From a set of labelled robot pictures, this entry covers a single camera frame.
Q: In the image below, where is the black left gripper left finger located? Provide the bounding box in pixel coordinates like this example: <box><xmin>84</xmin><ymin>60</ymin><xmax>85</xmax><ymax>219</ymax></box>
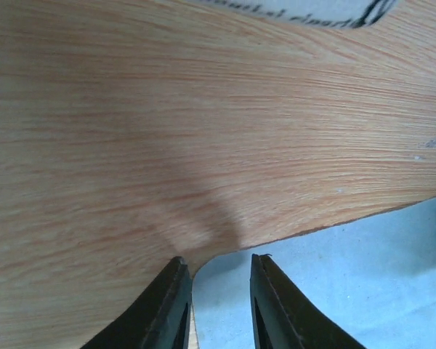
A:
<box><xmin>83</xmin><ymin>257</ymin><xmax>192</xmax><ymax>349</ymax></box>

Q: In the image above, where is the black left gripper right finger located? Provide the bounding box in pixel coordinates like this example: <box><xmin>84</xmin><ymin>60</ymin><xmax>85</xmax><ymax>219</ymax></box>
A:
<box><xmin>250</xmin><ymin>254</ymin><xmax>363</xmax><ymax>349</ymax></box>

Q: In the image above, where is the light blue cleaning cloth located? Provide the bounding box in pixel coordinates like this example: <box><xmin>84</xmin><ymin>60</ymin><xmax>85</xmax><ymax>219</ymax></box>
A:
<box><xmin>193</xmin><ymin>198</ymin><xmax>436</xmax><ymax>348</ymax></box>

